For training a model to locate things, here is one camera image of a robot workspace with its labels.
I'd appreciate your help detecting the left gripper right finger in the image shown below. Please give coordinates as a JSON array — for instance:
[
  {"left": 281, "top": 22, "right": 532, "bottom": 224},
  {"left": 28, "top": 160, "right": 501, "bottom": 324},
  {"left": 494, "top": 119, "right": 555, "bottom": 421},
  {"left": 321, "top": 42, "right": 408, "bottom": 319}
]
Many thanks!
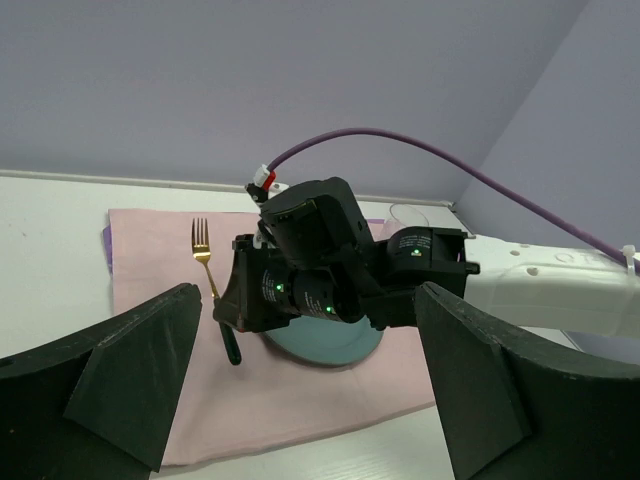
[{"left": 415, "top": 283, "right": 639, "bottom": 479}]

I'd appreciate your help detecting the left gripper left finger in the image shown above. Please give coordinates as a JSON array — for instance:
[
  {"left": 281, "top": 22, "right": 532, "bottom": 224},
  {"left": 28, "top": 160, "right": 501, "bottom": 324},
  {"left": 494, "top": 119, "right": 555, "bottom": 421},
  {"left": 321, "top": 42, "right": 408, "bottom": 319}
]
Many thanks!
[{"left": 1, "top": 283, "right": 202, "bottom": 479}]

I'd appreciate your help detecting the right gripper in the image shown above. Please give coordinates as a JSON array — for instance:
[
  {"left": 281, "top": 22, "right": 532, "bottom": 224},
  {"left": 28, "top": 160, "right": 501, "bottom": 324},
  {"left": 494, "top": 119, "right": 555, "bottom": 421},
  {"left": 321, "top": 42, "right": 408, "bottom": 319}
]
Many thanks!
[{"left": 213, "top": 177, "right": 380, "bottom": 333}]

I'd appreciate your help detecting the gold fork green handle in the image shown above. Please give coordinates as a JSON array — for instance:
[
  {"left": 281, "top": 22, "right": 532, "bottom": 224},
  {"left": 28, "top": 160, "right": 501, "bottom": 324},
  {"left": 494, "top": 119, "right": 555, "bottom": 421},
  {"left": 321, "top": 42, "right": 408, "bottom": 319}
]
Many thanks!
[{"left": 191, "top": 217, "right": 242, "bottom": 366}]

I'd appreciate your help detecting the pink cloth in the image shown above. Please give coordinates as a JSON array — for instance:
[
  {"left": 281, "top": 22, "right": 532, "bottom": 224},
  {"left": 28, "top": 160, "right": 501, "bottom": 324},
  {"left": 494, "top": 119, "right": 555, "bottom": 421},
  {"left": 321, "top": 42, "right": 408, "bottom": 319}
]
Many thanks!
[{"left": 109, "top": 209, "right": 435, "bottom": 466}]

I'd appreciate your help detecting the teal plate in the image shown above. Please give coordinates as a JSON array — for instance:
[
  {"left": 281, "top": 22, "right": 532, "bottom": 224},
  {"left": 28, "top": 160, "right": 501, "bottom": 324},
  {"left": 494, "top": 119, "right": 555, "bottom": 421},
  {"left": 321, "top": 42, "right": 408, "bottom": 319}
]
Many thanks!
[{"left": 263, "top": 316, "right": 383, "bottom": 367}]

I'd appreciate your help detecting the clear drinking glass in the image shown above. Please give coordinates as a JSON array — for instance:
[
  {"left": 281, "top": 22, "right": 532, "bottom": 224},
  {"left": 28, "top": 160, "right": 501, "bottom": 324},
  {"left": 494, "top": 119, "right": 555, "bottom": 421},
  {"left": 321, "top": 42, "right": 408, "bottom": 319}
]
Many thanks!
[{"left": 386, "top": 203, "right": 430, "bottom": 232}]

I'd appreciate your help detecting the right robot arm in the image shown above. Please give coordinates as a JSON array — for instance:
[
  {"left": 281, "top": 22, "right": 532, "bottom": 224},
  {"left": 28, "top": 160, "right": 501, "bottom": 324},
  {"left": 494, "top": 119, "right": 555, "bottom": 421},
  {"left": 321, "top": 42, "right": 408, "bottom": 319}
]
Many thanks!
[{"left": 213, "top": 177, "right": 639, "bottom": 338}]

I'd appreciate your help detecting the aluminium table edge rail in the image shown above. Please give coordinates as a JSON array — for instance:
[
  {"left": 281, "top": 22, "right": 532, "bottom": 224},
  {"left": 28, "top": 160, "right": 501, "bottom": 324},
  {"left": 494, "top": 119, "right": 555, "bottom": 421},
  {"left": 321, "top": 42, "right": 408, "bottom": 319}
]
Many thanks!
[{"left": 1, "top": 169, "right": 455, "bottom": 209}]

